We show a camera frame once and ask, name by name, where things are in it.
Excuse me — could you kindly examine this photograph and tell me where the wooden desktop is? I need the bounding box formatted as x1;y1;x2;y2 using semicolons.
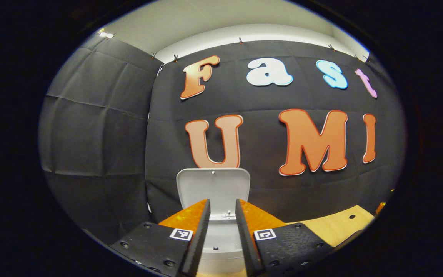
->
197;205;376;277

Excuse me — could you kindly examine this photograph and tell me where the white desktop garbage bin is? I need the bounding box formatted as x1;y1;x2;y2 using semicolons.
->
176;168;251;275

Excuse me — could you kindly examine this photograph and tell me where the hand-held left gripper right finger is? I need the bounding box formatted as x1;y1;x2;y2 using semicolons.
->
235;199;335;277

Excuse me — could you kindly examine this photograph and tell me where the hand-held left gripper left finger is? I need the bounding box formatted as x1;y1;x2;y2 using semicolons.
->
109;199;211;277

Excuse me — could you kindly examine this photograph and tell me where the black backdrop cloth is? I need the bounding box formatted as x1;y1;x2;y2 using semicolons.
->
39;37;406;247

